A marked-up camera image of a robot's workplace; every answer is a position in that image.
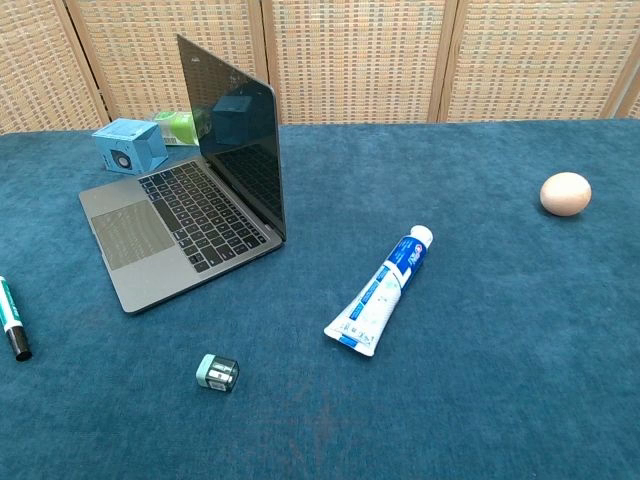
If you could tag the grey laptop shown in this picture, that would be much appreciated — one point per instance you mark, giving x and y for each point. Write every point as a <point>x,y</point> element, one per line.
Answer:
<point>150,240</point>

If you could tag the white and blue toothpaste tube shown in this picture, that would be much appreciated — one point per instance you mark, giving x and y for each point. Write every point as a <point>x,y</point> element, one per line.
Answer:
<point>385,292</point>

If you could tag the small green pencil sharpener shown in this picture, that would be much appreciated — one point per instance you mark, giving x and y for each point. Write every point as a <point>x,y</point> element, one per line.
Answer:
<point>217,373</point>

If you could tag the blue tablecloth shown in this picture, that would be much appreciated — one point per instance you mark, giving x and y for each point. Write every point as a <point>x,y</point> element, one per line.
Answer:
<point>400,400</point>

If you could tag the clear bottle with green label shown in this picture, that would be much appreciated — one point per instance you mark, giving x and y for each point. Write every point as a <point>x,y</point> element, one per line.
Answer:
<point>177,127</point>

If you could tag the woven rattan folding screen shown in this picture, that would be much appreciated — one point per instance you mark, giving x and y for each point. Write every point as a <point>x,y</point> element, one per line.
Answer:
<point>350,55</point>

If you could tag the light blue cardboard box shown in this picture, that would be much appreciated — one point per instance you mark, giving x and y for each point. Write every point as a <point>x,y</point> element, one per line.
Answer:
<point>131,145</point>

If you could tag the beige egg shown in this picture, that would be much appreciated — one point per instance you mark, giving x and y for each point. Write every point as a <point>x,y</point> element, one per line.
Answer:
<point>565,193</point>

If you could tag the green and black marker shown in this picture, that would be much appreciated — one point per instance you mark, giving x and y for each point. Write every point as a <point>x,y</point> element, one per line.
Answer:
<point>13,320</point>

